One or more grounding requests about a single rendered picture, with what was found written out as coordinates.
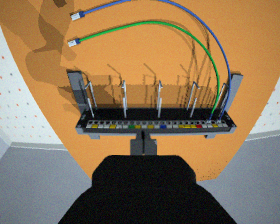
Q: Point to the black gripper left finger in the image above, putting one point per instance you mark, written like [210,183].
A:
[136,145]

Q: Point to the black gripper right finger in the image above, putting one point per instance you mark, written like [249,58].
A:
[149,145]

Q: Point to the dark grey rack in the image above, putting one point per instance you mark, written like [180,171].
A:
[133,119]

